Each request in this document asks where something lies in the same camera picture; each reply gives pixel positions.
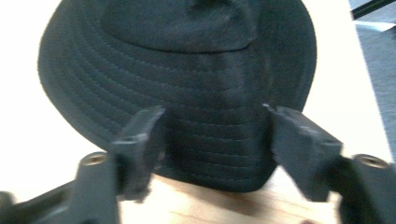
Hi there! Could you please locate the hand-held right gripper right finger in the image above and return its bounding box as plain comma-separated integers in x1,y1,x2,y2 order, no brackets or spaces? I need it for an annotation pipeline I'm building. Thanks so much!
262,104,344,203

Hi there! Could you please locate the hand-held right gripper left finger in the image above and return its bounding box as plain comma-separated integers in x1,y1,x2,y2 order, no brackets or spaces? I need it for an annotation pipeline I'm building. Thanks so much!
109,105,166,203

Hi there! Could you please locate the black bucket hat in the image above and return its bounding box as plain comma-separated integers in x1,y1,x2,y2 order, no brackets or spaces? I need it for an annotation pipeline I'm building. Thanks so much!
36,0,318,192

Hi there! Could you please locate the black metal stand bar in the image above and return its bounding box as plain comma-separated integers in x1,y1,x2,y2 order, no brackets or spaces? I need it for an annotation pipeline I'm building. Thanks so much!
350,0,396,21

